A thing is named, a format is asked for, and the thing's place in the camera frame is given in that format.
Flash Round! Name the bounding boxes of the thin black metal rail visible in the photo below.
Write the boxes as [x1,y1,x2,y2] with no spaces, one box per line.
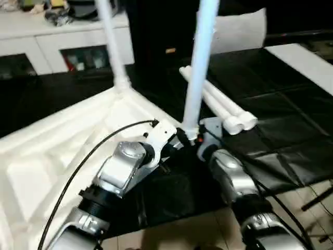
[265,29,333,40]

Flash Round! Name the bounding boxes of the black right camera cable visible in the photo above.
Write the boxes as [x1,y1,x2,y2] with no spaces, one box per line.
[202,127,314,250]

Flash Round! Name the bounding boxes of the white cabinet with glass doors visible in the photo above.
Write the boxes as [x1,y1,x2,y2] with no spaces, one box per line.
[0,11,136,77]

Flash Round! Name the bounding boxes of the grey round bag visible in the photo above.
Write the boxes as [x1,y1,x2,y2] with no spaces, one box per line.
[67,0,105,19]

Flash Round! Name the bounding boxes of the white plastic table top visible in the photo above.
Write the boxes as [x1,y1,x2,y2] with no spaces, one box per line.
[0,87,183,250]

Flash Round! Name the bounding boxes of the dark clutter pile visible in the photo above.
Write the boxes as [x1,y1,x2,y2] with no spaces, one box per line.
[44,9,71,27]

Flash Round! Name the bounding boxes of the white flat board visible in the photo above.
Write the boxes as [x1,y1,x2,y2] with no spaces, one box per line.
[265,43,333,96]

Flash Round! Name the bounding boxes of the black left camera cable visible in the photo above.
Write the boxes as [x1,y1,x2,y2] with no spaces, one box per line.
[37,119,160,250]

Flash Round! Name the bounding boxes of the white plastic table leg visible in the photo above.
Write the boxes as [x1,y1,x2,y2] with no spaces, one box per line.
[182,0,221,141]
[186,66,259,131]
[95,0,131,95]
[178,67,244,136]

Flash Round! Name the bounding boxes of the grey cushion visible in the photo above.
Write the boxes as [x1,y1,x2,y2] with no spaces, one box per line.
[209,7,267,56]

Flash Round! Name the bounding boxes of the black camera cable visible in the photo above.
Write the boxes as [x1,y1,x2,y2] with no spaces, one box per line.
[37,119,160,250]
[202,127,314,250]

